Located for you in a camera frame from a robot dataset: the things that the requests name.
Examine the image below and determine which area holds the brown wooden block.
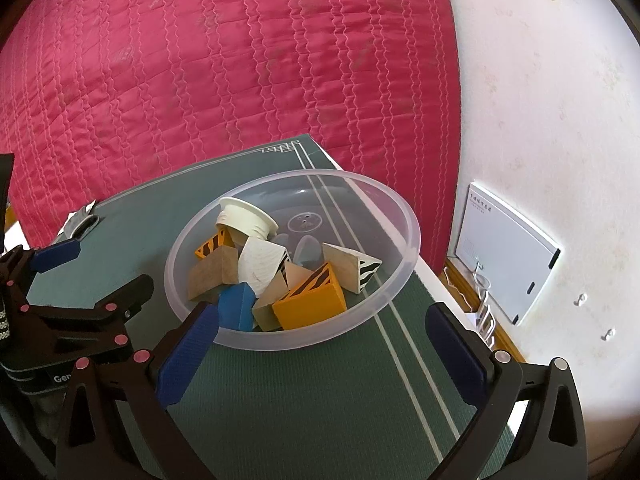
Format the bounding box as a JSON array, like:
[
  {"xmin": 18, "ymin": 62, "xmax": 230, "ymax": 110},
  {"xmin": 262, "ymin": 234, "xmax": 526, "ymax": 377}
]
[{"xmin": 188, "ymin": 246, "xmax": 239, "ymax": 302}]

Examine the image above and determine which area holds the blue wedge block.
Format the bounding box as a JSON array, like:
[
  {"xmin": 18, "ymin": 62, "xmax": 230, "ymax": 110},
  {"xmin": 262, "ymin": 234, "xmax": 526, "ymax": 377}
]
[{"xmin": 218, "ymin": 282, "xmax": 256, "ymax": 332}]

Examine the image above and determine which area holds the small orange striped block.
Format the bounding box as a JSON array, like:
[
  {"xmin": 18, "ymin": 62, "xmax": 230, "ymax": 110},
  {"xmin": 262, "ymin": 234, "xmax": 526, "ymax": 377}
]
[{"xmin": 194, "ymin": 226, "xmax": 235, "ymax": 259}]

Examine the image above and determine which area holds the white wooden block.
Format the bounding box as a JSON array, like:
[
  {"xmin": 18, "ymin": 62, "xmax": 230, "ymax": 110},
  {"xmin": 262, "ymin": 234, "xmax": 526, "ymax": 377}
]
[{"xmin": 238, "ymin": 237, "xmax": 290, "ymax": 298}]

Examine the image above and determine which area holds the white paper cup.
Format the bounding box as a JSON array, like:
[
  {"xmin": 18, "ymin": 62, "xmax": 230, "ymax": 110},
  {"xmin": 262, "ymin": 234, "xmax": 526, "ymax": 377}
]
[{"xmin": 216, "ymin": 196, "xmax": 279, "ymax": 246}]

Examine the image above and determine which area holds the tan wooden triangle block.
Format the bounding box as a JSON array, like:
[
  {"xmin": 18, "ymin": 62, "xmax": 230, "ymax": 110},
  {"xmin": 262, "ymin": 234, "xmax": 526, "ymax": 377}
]
[{"xmin": 250, "ymin": 260, "xmax": 315, "ymax": 333}]

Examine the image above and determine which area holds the orange tiger striped wedge block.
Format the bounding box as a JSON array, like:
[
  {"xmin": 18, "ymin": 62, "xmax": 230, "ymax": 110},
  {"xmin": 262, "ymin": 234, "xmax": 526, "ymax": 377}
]
[{"xmin": 272, "ymin": 262, "xmax": 347, "ymax": 330}]

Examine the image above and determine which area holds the white zebra striped wedge block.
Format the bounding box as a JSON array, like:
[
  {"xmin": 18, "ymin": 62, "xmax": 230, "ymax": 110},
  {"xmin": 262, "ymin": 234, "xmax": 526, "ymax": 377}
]
[{"xmin": 322, "ymin": 243, "xmax": 383, "ymax": 295}]

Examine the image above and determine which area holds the green table mat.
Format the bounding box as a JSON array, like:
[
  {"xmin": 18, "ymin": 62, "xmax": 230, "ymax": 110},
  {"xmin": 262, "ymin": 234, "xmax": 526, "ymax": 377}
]
[{"xmin": 28, "ymin": 136, "xmax": 474, "ymax": 479}]

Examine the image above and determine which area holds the clear plastic bowl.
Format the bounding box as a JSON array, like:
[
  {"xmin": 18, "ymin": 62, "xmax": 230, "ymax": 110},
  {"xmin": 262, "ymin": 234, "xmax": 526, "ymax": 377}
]
[{"xmin": 164, "ymin": 169, "xmax": 421, "ymax": 351}]

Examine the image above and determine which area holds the wooden side table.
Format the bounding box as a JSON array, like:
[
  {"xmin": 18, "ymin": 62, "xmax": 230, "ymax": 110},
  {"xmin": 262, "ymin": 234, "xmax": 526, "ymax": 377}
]
[{"xmin": 439, "ymin": 257, "xmax": 525, "ymax": 362}]

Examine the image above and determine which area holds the red quilted bedspread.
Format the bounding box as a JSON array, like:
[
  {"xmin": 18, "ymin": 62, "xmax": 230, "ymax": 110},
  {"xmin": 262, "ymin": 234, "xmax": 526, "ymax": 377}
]
[{"xmin": 1, "ymin": 0, "xmax": 461, "ymax": 269}]

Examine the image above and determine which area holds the white cable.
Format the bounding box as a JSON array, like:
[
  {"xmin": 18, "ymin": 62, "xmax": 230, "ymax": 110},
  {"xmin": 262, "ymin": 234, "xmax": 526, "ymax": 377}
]
[{"xmin": 470, "ymin": 259, "xmax": 499, "ymax": 348}]

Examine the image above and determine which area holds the white wall panel box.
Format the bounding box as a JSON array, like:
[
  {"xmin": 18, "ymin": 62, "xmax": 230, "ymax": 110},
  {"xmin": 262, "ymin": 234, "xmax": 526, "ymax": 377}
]
[{"xmin": 454, "ymin": 182, "xmax": 562, "ymax": 325}]

